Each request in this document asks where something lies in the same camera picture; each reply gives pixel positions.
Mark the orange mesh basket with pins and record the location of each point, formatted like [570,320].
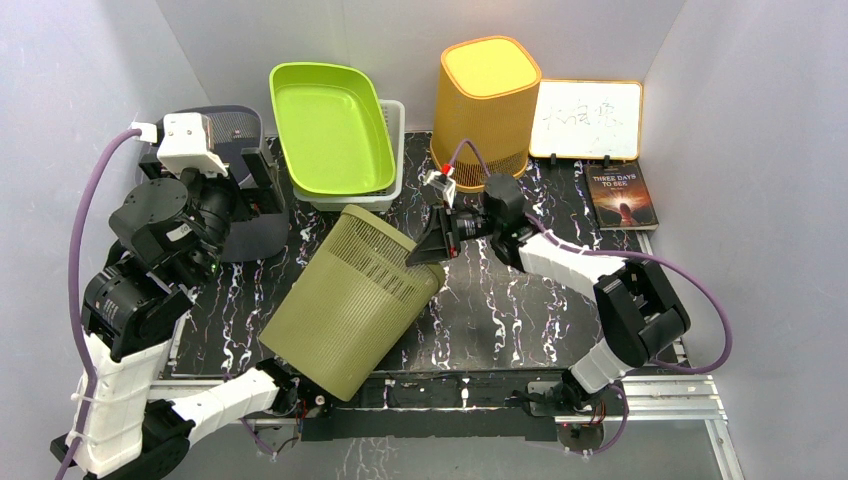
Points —
[486,101]

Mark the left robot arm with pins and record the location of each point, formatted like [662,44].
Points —
[124,321]

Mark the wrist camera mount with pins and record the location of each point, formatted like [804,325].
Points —
[186,142]
[441,180]

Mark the olive green mesh basket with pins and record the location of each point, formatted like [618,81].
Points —
[351,304]

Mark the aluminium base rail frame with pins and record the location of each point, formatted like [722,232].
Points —
[478,404]

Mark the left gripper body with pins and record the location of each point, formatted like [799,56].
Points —
[221,201]

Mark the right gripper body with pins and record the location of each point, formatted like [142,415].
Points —
[474,225]

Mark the white perforated plastic basket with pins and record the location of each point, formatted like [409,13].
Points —
[378,201]

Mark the grey mesh basket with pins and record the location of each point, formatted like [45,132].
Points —
[234,127]

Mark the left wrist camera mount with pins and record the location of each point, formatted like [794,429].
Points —
[186,142]

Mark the dark paperback book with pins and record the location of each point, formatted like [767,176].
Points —
[620,197]

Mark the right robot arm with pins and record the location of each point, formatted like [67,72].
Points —
[640,313]

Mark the small whiteboard with yellow frame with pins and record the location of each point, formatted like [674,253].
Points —
[587,120]

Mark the lime green plastic tray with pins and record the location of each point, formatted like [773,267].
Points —
[331,128]

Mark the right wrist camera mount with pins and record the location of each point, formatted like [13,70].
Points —
[441,180]

